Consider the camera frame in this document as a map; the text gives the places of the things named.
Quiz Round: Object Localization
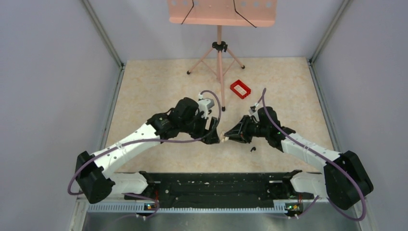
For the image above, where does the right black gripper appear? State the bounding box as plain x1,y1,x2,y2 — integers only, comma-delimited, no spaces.
225,115,269,144

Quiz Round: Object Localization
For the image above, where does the beige earbud charging case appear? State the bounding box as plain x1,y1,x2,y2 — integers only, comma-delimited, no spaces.
220,131,229,143

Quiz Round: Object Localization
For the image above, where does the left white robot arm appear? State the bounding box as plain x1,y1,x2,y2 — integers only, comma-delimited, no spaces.
74,96,220,204

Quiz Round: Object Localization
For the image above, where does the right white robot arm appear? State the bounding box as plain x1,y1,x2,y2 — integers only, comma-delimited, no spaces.
224,106,374,210

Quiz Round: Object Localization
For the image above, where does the red plastic box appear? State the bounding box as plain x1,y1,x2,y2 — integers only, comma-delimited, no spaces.
230,79,252,99

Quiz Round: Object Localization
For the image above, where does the pink music stand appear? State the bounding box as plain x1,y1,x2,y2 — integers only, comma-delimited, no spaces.
167,0,278,111

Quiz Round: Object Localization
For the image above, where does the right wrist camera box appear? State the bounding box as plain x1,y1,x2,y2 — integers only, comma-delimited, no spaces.
249,104,258,115

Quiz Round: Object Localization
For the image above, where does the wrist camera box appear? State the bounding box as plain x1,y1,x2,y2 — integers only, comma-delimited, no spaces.
197,98,215,118
249,104,258,115

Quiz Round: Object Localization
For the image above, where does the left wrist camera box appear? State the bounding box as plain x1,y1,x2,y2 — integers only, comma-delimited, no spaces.
197,98,215,118

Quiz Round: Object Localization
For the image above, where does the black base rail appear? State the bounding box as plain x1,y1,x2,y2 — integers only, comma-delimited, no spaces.
140,171,314,209

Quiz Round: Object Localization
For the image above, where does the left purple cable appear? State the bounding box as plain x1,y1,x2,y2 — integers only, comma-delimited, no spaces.
67,90,222,220

